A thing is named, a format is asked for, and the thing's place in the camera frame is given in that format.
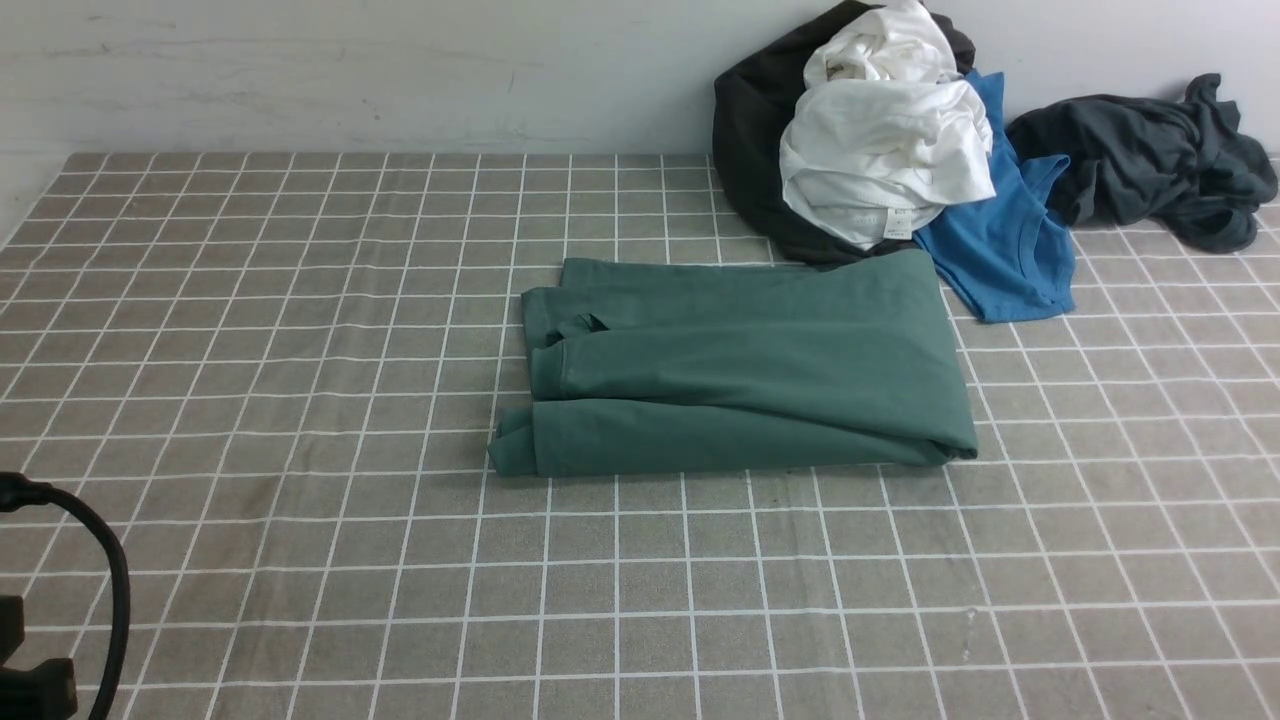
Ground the blue t-shirt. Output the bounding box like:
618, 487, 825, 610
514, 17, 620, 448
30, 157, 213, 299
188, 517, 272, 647
914, 70, 1076, 323

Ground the dark grey garment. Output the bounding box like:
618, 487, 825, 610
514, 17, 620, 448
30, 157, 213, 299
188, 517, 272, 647
1006, 73, 1277, 254

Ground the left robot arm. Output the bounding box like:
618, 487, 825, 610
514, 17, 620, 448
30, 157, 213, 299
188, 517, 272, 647
1, 596, 78, 719

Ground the white garment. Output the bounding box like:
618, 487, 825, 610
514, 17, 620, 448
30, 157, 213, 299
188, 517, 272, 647
780, 1, 996, 250

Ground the green long-sleeve top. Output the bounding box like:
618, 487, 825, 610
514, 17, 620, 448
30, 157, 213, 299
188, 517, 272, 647
488, 249, 979, 478

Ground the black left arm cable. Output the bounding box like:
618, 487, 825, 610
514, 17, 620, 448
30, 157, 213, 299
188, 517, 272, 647
0, 471, 132, 720

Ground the black garment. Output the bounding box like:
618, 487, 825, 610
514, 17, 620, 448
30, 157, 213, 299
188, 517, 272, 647
712, 1, 977, 266

